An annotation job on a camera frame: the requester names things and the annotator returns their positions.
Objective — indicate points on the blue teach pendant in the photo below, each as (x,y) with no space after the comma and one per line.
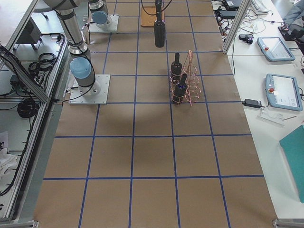
(282,92)
(275,49)

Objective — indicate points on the black power adapter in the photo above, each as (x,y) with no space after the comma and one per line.
(252,103)

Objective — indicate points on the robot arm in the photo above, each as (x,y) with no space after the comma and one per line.
(100,13)
(81,66)

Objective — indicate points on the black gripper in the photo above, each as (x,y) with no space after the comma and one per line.
(158,3)

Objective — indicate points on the black wine bottle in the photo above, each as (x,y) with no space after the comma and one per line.
(176,66)
(159,28)
(180,90)

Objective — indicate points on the copper wire bottle basket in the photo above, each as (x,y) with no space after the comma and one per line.
(193,90)

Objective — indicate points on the blue teach pendant far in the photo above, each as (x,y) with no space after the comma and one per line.
(275,49)

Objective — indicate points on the wooden tray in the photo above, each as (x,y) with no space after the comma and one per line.
(148,17)

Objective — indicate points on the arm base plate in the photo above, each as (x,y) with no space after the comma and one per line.
(98,94)
(110,29)

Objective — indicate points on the aluminium frame post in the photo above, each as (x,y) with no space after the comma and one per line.
(235,25)

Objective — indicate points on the blue teach pendant near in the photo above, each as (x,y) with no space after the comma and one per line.
(282,92)

